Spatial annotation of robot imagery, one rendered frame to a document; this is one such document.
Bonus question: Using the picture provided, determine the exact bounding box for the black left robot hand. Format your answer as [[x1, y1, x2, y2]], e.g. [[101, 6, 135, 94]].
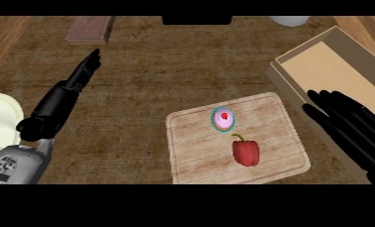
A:
[[15, 49, 102, 143]]

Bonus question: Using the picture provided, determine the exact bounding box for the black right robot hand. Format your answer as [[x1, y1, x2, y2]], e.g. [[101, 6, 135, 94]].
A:
[[300, 88, 375, 183]]

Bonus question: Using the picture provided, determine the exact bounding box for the open cardboard box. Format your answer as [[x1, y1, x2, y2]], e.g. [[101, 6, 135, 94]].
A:
[[266, 25, 375, 185]]

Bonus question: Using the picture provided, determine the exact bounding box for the red bell pepper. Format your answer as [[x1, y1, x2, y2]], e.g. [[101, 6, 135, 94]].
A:
[[230, 133, 263, 168]]

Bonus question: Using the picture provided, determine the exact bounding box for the pale wooden cutting board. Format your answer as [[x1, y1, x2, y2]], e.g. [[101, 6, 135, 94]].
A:
[[164, 91, 312, 185]]

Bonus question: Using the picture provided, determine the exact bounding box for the pale cream plate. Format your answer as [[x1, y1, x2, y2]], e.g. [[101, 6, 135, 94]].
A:
[[0, 92, 25, 149]]

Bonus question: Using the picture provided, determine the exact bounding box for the brown wooden block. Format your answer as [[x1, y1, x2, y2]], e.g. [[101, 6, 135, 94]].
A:
[[65, 16, 117, 46]]

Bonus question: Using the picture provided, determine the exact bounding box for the pink frosted cupcake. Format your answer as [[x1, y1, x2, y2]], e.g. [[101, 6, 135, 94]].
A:
[[210, 106, 238, 134]]

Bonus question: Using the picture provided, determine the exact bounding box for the white round container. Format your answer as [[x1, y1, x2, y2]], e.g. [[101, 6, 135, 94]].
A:
[[267, 16, 312, 28]]

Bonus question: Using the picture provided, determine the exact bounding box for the black appliance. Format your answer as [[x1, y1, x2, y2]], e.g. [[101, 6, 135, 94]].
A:
[[161, 16, 233, 26]]

